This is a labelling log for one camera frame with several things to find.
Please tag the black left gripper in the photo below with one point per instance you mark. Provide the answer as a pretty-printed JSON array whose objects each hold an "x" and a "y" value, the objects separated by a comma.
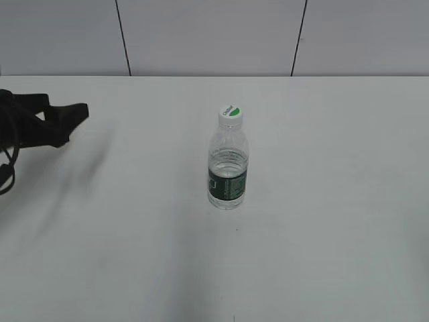
[{"x": 20, "y": 127}]

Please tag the white green bottle cap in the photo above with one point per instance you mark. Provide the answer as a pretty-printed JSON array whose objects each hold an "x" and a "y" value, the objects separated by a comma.
[{"x": 230, "y": 116}]

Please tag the clear plastic water bottle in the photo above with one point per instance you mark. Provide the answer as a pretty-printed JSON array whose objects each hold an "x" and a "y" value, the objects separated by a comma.
[{"x": 228, "y": 160}]

